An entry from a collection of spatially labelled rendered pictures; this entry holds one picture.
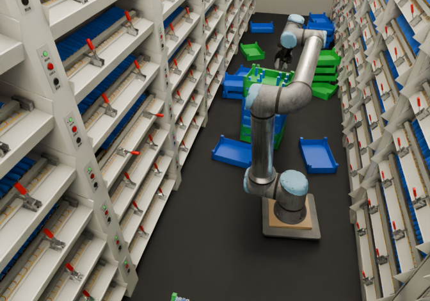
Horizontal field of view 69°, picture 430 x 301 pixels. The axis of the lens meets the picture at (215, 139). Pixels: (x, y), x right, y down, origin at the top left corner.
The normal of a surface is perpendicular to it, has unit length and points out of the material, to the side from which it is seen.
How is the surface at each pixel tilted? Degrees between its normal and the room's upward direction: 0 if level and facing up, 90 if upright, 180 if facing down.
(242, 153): 0
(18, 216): 19
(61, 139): 90
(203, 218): 0
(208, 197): 0
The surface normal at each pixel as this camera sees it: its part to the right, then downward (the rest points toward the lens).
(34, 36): 0.97, 0.15
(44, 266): 0.30, -0.68
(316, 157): -0.01, -0.76
